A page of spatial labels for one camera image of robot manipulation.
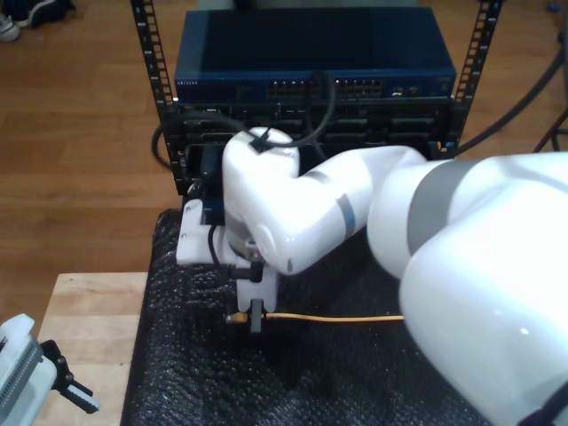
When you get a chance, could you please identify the yellow network cable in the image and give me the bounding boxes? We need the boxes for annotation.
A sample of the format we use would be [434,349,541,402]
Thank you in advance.
[225,312,406,325]

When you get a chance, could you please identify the black bubble wrap mat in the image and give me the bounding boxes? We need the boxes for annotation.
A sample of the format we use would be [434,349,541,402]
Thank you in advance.
[120,206,493,426]

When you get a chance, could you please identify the black open rack chassis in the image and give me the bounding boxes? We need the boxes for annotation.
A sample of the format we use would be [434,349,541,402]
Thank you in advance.
[175,141,454,199]

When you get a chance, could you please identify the black rack server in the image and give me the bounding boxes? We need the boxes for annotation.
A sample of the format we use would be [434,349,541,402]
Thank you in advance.
[162,100,465,147]

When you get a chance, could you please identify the black perforated metal rack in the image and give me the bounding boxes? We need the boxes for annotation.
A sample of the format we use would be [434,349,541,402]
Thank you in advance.
[130,0,505,196]

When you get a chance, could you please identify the white sneaker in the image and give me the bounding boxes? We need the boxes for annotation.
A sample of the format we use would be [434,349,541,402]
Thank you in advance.
[0,12,22,43]

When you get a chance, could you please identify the dark sneaker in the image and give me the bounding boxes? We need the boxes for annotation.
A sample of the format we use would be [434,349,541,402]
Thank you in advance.
[12,0,76,28]

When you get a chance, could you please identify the dark camera cable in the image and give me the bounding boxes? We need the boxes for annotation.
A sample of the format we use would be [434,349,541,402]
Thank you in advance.
[150,42,568,285]

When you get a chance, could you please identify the blue network switch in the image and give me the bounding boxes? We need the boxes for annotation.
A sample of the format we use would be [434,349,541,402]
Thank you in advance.
[174,7,458,106]

